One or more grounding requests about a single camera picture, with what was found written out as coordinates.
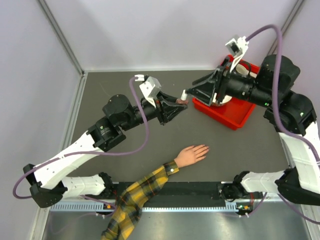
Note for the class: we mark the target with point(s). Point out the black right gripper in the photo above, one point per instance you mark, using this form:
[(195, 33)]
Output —
[(204, 91)]

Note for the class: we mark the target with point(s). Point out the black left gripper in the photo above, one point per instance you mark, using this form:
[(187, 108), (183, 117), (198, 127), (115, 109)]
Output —
[(167, 113)]

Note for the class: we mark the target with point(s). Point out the white nail polish cap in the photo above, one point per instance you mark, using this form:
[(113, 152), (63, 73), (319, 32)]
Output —
[(184, 95)]

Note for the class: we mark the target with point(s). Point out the pink nail polish bottle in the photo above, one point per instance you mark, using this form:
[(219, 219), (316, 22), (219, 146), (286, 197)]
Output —
[(180, 101)]

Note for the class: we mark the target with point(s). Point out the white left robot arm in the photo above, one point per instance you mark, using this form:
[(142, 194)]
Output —
[(49, 184)]

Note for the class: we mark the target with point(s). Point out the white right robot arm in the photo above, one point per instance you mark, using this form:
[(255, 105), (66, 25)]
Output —
[(292, 115)]

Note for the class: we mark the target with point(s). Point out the white tape roll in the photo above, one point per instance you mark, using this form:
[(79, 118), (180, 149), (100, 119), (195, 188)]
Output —
[(243, 69)]

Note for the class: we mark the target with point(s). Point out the red plastic bin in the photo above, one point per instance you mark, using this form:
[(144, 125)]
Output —
[(233, 114)]

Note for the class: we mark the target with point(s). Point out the mannequin hand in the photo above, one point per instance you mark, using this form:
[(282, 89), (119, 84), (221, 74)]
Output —
[(191, 155)]

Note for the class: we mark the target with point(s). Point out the yellow plaid sleeve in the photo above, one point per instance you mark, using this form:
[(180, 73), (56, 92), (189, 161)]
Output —
[(130, 204)]

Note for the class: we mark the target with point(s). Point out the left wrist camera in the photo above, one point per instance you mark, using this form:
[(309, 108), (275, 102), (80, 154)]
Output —
[(149, 87)]

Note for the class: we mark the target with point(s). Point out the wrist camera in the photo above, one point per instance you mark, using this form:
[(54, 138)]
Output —
[(149, 87), (237, 47)]

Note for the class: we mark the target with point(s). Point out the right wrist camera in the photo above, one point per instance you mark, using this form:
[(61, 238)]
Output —
[(237, 47)]

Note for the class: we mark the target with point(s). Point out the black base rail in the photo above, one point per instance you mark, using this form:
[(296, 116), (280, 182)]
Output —
[(188, 194)]

